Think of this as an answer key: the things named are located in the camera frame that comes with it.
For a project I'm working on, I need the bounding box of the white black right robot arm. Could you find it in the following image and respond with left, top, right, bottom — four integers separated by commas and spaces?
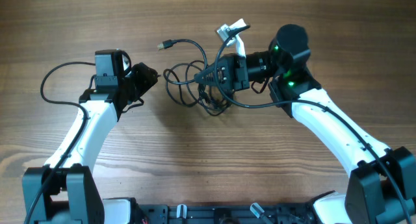
195, 24, 415, 223

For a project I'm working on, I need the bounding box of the black right camera cable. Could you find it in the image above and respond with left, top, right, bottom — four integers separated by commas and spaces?
213, 25, 413, 224

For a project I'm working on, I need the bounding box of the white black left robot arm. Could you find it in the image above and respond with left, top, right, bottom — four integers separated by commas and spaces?
22, 49, 159, 223

